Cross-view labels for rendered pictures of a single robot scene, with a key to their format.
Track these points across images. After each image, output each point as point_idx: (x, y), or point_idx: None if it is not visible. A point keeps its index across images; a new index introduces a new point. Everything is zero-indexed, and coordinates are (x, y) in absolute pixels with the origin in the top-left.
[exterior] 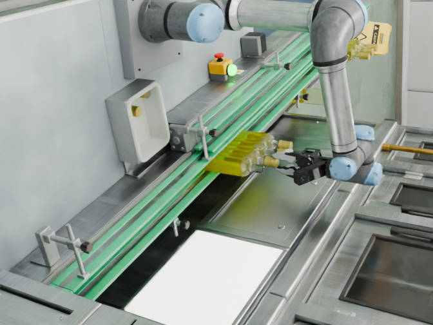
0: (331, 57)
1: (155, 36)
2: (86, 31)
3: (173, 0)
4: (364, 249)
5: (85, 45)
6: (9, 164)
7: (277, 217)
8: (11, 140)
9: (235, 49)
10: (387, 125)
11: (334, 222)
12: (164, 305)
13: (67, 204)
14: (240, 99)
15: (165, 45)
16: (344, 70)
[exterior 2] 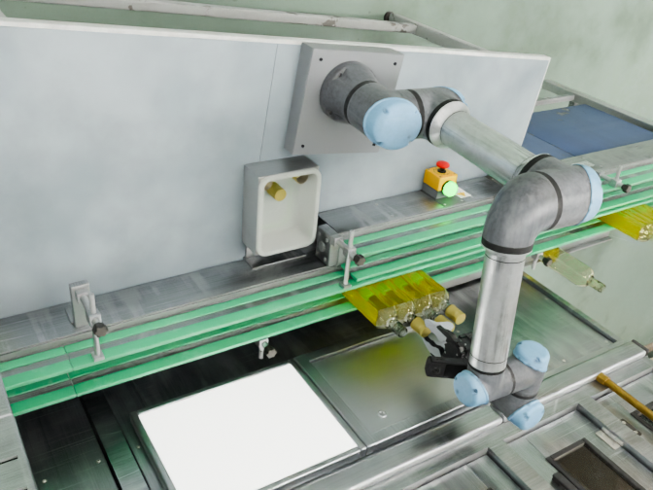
0: (501, 241)
1: (335, 114)
2: (243, 78)
3: (388, 77)
4: None
5: (236, 93)
6: (78, 195)
7: (388, 399)
8: (90, 171)
9: None
10: (629, 350)
11: (450, 444)
12: (179, 436)
13: (146, 265)
14: (432, 230)
15: (356, 128)
16: (518, 265)
